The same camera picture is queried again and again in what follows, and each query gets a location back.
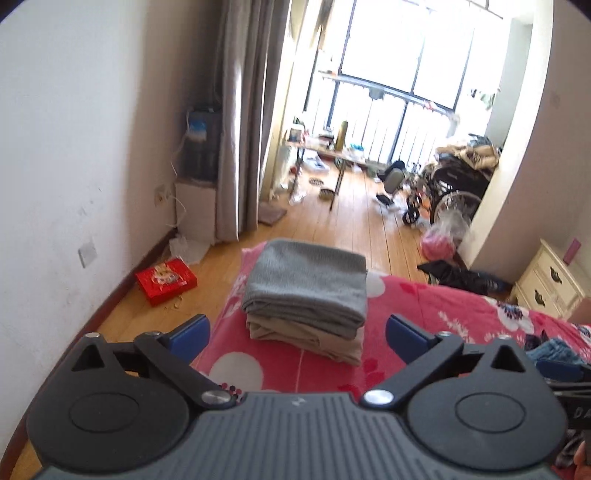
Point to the large balcony window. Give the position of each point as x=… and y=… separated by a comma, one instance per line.
x=438, y=46

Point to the blue denim jeans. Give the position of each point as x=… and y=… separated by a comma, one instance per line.
x=558, y=348

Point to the red cardboard box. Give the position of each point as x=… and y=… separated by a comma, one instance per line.
x=166, y=279

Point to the brown floor mat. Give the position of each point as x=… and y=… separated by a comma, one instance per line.
x=272, y=214

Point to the grey curtain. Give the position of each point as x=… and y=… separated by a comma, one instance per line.
x=244, y=115

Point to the white cabinet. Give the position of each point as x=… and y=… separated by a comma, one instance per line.
x=196, y=207

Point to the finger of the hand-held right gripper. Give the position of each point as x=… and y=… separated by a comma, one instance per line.
x=561, y=371

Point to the red floral blanket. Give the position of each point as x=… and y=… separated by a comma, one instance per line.
x=415, y=295

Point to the white wall switch plate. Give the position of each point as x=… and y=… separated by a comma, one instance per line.
x=87, y=253

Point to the metal bowl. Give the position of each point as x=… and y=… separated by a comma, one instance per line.
x=328, y=194

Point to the pink card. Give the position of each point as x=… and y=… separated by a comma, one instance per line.
x=572, y=250

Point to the black wheelchair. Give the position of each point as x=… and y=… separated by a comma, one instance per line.
x=452, y=180

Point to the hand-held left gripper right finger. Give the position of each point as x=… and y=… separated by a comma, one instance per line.
x=406, y=337

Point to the grey hoodie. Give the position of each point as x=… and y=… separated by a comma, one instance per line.
x=304, y=281

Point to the white wall socket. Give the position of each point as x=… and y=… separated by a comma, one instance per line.
x=160, y=194

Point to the folding table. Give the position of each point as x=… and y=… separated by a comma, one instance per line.
x=323, y=150

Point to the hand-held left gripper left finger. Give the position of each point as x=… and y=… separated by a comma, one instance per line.
x=191, y=334

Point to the white plastic bag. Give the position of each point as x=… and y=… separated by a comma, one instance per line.
x=189, y=249

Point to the beige cloth bundle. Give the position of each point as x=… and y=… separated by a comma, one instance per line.
x=475, y=154

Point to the beige folded cloth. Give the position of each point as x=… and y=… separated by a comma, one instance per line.
x=300, y=339

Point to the cream nightstand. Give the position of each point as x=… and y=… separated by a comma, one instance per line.
x=549, y=277

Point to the green thermos bottle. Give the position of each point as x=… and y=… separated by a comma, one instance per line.
x=341, y=136

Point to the black cloth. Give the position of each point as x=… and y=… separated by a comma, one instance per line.
x=461, y=277

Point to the person's right hand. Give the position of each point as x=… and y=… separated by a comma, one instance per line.
x=581, y=464

